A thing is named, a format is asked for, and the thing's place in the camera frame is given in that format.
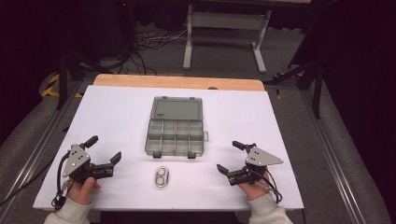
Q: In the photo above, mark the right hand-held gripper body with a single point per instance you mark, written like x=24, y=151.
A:
x=260, y=158

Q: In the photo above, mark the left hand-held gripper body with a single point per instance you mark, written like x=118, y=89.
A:
x=77, y=161

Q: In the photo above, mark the small clear oval case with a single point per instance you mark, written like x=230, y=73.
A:
x=162, y=176

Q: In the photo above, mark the clear plastic compartment box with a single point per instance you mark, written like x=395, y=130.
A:
x=176, y=137

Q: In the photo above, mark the person's left hand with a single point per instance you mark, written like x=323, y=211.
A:
x=82, y=191

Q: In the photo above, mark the person's right hand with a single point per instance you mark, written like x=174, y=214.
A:
x=255, y=189

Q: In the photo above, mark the yellow black hazard tape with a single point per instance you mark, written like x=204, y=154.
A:
x=51, y=87

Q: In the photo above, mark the black metal stand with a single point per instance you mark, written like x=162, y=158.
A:
x=63, y=77
x=317, y=84

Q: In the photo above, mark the dark computer tower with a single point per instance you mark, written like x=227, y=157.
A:
x=127, y=25

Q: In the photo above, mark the aluminium floor rail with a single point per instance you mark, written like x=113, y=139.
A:
x=333, y=155
x=37, y=149

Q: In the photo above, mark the white metal desk frame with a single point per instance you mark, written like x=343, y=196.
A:
x=227, y=20

